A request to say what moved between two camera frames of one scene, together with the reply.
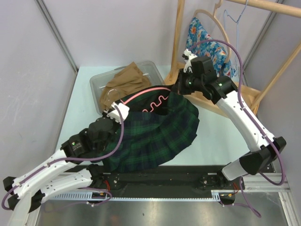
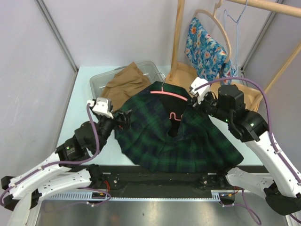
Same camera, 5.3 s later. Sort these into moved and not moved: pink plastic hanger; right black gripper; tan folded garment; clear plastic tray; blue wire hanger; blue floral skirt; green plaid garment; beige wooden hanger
Moved: pink plastic hanger; green plaid garment; right black gripper
Not moved: clear plastic tray; beige wooden hanger; blue wire hanger; tan folded garment; blue floral skirt
